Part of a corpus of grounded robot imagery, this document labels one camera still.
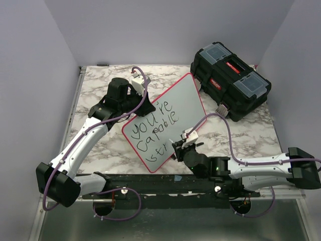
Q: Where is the pink-framed whiteboard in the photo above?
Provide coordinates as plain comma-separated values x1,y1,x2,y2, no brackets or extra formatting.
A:
122,73,206,173

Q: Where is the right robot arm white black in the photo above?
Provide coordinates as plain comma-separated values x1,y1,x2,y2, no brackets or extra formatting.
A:
172,141,320,197

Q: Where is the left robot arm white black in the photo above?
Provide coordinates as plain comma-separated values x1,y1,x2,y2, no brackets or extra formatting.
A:
36,74,155,207

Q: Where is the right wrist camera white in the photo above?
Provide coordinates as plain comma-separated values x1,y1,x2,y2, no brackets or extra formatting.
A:
181,128,199,148

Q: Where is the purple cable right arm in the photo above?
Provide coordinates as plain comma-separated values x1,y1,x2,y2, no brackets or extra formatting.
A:
188,112,321,218

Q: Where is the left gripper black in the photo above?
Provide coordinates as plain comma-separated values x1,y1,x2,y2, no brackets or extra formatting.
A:
120,88,155,117

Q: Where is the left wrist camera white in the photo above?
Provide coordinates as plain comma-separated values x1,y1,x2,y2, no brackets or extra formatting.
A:
129,72,145,96

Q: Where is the black mounting base rail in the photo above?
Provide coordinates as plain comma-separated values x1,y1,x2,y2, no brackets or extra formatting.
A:
82,174,260,209

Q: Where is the blue tape piece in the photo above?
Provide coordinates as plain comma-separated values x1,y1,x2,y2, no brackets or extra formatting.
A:
174,175,182,182

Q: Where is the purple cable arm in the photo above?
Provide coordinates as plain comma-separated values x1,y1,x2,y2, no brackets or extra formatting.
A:
42,66,148,221
188,112,321,218

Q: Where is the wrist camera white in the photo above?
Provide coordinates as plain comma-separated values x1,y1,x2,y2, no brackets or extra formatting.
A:
181,128,199,148
129,72,145,96

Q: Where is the black toolbox with red handle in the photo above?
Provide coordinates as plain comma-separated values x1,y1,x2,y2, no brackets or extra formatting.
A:
190,42,271,122

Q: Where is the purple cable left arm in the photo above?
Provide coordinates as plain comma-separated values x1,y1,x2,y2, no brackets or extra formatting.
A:
42,66,148,221

